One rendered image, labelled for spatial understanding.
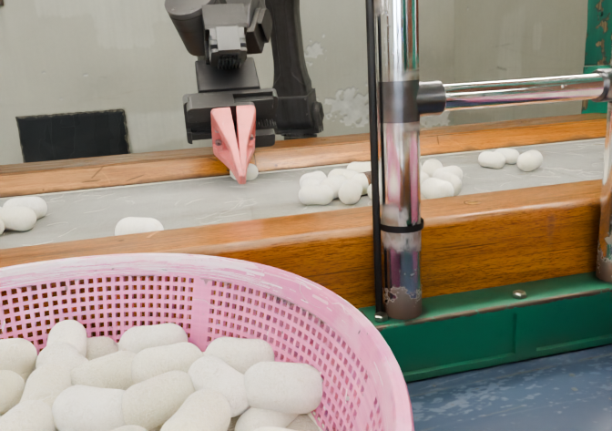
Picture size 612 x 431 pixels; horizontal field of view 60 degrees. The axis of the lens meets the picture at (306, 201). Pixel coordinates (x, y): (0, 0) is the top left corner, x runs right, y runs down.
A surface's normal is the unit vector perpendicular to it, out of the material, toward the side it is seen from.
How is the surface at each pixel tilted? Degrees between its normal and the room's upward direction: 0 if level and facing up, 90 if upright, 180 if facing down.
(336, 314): 75
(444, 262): 90
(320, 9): 90
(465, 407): 0
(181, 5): 43
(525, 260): 90
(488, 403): 0
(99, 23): 90
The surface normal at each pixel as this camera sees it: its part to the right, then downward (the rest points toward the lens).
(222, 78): 0.09, -0.60
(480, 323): 0.22, 0.22
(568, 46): -0.97, 0.11
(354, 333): -0.93, -0.13
